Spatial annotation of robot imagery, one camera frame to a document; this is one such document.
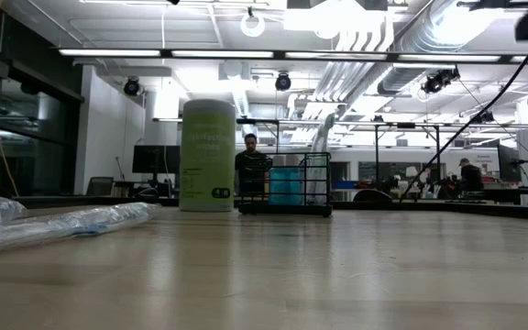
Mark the clear plastic bag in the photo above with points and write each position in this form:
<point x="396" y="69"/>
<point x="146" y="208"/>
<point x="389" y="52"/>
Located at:
<point x="62" y="227"/>

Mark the person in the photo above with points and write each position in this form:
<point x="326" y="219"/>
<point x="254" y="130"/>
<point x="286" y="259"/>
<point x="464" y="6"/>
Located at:
<point x="250" y="142"/>
<point x="471" y="176"/>

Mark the green disinfecting wipes canister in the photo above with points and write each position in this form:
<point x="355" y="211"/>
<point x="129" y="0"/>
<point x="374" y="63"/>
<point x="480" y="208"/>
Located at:
<point x="207" y="156"/>

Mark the blue storage bin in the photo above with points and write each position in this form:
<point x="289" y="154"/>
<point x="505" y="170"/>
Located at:
<point x="344" y="184"/>

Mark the black computer monitor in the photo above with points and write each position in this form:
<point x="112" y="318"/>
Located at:
<point x="154" y="159"/>
<point x="508" y="162"/>

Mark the black overhead light bar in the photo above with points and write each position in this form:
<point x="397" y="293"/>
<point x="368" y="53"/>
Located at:
<point x="282" y="55"/>

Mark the dark office chair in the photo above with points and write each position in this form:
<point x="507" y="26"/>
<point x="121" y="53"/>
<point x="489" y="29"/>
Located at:
<point x="100" y="185"/>

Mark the tall black metal frame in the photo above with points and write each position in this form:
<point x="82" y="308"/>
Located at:
<point x="257" y="121"/>

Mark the black ceiling camera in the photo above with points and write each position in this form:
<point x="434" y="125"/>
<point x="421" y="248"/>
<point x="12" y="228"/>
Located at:
<point x="438" y="81"/>
<point x="481" y="117"/>
<point x="132" y="87"/>
<point x="283" y="81"/>

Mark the black aluminium table frame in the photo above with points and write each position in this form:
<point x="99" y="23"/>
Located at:
<point x="85" y="200"/>

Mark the silver ventilation duct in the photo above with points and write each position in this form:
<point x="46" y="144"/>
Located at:
<point x="429" y="27"/>

